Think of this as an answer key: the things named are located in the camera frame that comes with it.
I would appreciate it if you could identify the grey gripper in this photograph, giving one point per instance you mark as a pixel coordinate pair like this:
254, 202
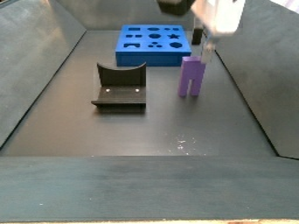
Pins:
219, 16

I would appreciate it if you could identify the purple double-square peg object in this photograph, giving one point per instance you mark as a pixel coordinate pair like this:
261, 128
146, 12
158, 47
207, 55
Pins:
191, 76

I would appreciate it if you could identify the blue shape-sorting board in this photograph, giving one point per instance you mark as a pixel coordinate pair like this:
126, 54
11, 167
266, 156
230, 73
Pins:
155, 44

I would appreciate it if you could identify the black curved holder stand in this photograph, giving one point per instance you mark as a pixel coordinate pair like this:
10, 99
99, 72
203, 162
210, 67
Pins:
122, 92

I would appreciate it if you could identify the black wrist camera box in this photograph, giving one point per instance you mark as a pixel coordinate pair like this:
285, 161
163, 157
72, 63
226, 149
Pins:
175, 7

